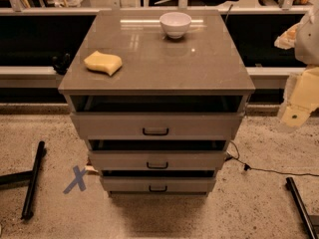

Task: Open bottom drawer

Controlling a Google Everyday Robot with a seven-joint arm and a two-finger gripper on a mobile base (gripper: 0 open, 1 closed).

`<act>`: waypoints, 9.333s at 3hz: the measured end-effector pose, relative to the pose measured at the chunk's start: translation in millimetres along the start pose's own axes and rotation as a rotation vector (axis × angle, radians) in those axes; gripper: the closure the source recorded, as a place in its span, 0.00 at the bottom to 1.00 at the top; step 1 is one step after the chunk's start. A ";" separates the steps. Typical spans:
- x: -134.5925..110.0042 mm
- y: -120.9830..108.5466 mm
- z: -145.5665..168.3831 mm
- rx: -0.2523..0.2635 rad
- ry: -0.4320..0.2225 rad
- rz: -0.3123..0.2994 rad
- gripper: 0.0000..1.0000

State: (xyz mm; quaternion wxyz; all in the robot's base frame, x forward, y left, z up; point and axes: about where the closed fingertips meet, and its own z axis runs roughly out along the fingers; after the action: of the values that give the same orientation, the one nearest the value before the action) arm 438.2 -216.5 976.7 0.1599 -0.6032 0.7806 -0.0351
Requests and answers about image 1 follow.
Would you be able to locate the grey bottom drawer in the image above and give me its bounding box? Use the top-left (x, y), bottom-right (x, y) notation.
top-left (101, 177), bottom-right (216, 193)

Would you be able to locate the black cable on floor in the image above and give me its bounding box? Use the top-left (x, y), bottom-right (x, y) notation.
top-left (225, 140), bottom-right (319, 177)

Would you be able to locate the grey drawer cabinet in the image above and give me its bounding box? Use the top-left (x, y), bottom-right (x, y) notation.
top-left (58, 9), bottom-right (256, 197)

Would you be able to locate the black clamp on rail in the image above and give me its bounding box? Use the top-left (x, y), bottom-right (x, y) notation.
top-left (52, 53), bottom-right (71, 75)

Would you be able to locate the blue tape cross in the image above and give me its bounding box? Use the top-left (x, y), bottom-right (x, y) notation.
top-left (63, 165), bottom-right (87, 194)

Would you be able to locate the black stand leg left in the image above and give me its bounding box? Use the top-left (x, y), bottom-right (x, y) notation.
top-left (0, 140), bottom-right (46, 220)

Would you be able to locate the black stand leg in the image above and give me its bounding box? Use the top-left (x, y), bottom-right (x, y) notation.
top-left (286, 177), bottom-right (319, 239)
top-left (0, 140), bottom-right (46, 220)

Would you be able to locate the black stand leg right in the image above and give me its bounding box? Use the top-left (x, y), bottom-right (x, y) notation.
top-left (286, 177), bottom-right (319, 239)

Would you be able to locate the yellow sponge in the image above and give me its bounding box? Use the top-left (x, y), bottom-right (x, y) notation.
top-left (84, 51), bottom-right (123, 76)

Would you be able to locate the grey middle drawer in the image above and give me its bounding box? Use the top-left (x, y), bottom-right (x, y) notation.
top-left (88, 150), bottom-right (226, 171)

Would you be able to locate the grey top drawer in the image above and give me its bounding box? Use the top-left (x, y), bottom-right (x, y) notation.
top-left (71, 113), bottom-right (243, 140)

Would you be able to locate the white bowl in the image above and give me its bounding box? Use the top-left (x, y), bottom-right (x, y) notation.
top-left (159, 12), bottom-right (191, 39)

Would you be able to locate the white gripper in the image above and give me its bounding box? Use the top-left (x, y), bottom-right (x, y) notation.
top-left (274, 24), bottom-right (319, 128)

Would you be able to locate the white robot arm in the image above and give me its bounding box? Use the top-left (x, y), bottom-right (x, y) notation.
top-left (274, 6), bottom-right (319, 128)

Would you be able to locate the grey drawer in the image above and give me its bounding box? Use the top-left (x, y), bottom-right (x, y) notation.
top-left (88, 150), bottom-right (226, 171)
top-left (101, 177), bottom-right (216, 193)
top-left (71, 113), bottom-right (243, 140)

